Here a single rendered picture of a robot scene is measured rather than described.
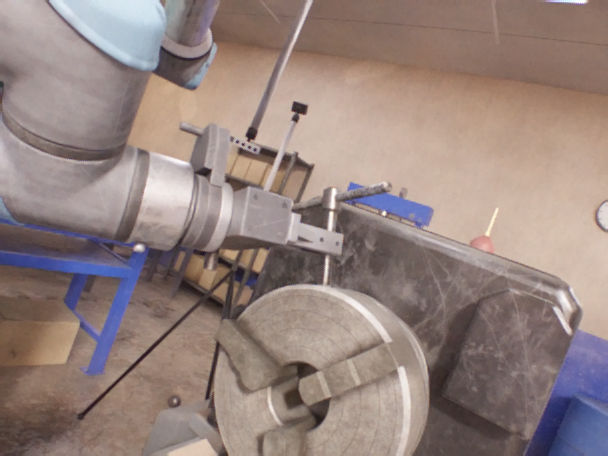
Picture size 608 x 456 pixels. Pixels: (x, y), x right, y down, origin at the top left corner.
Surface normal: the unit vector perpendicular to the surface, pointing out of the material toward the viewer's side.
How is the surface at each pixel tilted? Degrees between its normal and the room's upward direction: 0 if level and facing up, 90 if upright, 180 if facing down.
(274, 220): 73
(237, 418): 90
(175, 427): 90
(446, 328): 90
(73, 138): 121
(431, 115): 90
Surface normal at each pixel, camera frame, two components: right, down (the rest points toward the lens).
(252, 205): 0.58, -0.08
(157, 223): 0.37, 0.53
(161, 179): 0.59, -0.32
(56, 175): 0.32, 0.70
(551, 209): -0.45, -0.18
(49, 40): 0.05, 0.55
